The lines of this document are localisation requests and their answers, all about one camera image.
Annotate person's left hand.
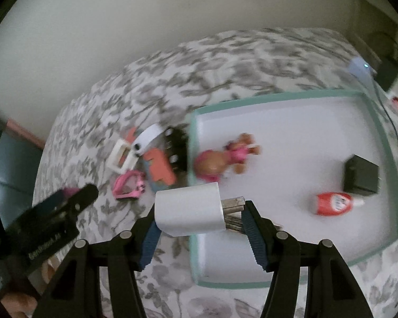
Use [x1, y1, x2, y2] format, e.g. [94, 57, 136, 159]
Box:
[2, 258, 58, 318]

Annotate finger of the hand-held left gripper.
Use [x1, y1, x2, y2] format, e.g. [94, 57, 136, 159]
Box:
[50, 183, 99, 226]
[10, 190, 68, 231]

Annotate white plastic holder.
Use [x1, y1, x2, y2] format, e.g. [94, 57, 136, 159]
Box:
[108, 139, 140, 174]

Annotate white device with blue light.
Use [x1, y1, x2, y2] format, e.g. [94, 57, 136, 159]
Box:
[348, 58, 375, 80]

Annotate red glue bottle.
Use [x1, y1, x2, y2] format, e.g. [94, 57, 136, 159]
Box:
[313, 191, 365, 217]

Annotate teal rimmed white tray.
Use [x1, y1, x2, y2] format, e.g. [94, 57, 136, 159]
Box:
[187, 89, 398, 289]

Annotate pink watch band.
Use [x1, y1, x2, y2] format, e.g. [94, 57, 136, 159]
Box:
[112, 170, 148, 200]

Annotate grey floral blanket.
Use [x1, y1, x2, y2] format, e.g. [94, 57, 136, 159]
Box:
[33, 28, 398, 318]

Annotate black charger cube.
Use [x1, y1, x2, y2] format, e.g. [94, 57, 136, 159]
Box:
[343, 154, 380, 197]

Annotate pink pup toy figure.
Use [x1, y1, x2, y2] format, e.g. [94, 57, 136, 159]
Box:
[194, 133, 262, 183]

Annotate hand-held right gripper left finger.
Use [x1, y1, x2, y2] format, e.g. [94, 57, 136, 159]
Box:
[33, 207, 161, 318]

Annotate dark teal cabinet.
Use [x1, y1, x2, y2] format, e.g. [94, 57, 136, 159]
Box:
[0, 109, 44, 206]

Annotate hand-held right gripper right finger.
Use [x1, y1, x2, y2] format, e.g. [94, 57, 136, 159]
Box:
[240, 200, 374, 318]

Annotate black toy car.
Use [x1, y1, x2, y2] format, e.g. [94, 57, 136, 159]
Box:
[164, 126, 190, 173]

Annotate white charger block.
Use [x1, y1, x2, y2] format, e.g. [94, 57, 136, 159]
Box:
[154, 182, 246, 237]

